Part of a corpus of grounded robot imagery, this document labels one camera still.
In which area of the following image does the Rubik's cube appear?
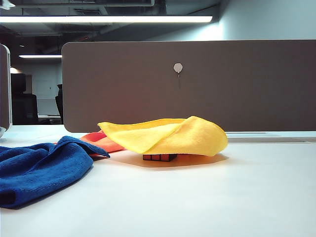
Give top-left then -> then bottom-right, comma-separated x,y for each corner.
142,153 -> 178,163

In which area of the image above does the brown desk partition panel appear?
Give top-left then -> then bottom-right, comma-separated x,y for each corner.
61,39 -> 316,133

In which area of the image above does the long ceiling light strip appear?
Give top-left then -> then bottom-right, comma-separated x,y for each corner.
0,16 -> 213,24

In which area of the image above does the short ceiling light strip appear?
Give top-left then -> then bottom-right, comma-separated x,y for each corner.
18,54 -> 63,59

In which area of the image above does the blue microfiber rag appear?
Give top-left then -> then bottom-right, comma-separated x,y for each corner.
0,135 -> 111,210

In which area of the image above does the white round adhesive hook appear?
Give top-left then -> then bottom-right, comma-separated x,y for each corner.
173,63 -> 184,89

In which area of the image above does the dark chair backrest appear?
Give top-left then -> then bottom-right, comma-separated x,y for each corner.
55,83 -> 64,124

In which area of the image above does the yellow microfiber rag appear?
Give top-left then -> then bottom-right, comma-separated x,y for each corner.
97,116 -> 229,157

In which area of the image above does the orange microfiber rag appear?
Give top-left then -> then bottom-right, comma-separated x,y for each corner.
80,131 -> 125,158

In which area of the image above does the black office chair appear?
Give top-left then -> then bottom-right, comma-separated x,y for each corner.
11,74 -> 39,125

